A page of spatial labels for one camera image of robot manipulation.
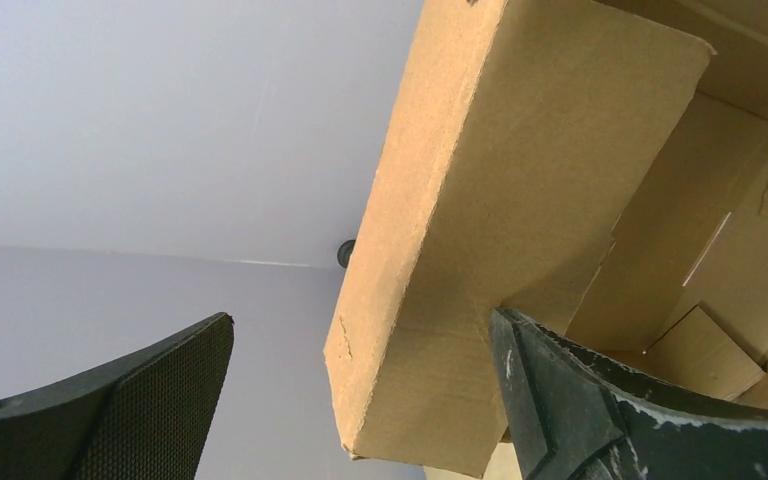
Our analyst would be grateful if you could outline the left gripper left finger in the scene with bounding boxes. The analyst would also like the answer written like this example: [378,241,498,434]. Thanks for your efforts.
[0,313,234,479]

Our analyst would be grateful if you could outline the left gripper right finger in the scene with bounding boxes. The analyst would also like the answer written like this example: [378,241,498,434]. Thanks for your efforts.
[489,308,768,479]

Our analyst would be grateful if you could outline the brown cardboard box sheet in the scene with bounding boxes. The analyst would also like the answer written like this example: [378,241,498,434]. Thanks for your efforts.
[324,1,768,477]

